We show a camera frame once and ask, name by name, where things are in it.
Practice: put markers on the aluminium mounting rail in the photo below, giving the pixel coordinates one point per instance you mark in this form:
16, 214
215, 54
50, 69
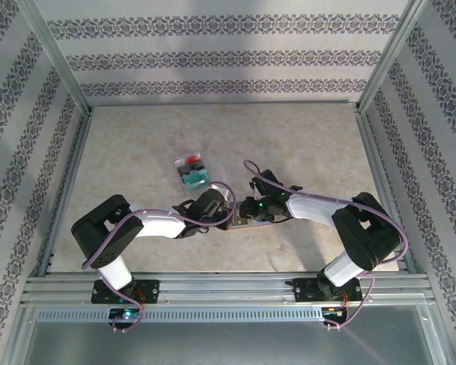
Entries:
228, 291

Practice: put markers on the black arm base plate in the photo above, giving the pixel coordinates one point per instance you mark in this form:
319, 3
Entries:
304, 292
152, 291

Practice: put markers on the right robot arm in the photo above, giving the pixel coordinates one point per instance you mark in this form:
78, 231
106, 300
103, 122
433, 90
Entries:
365, 235

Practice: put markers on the brown leather wallet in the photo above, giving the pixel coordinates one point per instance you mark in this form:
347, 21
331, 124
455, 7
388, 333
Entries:
251, 227

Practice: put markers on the small controller board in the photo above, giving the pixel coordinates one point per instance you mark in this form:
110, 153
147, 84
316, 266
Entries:
332, 312
127, 315

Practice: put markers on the black card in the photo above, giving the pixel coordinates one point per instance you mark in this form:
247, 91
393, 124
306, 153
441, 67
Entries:
190, 167

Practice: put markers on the grey sheet metal shelf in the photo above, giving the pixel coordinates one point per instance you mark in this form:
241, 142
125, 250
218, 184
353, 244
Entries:
228, 346

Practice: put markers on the aluminium frame post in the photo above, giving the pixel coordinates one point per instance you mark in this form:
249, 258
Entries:
59, 57
389, 57

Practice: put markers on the white card with red circle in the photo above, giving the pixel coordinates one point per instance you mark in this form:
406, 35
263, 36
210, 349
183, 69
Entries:
179, 162

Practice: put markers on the aluminium back rail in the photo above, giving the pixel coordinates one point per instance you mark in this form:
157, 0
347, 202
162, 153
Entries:
228, 103

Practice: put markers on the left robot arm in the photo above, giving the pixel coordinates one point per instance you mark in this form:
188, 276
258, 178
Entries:
106, 228

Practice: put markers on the clear acrylic card box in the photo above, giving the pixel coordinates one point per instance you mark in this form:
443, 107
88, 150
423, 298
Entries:
190, 192

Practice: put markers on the red and white card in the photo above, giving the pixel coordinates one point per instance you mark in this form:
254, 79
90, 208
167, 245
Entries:
192, 159

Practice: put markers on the aluminium side rail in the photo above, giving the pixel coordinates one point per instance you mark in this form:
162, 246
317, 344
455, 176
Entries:
67, 190
384, 190

